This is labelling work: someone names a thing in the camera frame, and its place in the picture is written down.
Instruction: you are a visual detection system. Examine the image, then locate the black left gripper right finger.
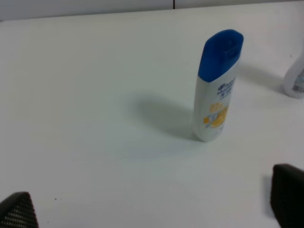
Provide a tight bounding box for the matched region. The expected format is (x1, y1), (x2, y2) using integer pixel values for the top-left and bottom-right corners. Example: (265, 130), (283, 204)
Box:
(270, 164), (304, 228)

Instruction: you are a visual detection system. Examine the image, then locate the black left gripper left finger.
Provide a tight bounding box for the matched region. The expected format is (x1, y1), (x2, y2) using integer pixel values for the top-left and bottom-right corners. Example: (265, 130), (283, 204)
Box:
(0, 191), (39, 228)

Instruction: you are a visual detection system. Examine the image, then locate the white bottle clear cap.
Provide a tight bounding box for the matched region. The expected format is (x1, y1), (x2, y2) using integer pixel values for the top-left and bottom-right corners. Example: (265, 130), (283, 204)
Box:
(283, 51), (304, 99)

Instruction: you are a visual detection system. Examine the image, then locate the white shampoo bottle blue cap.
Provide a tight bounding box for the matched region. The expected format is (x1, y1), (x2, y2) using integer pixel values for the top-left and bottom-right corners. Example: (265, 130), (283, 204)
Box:
(193, 29), (244, 142)

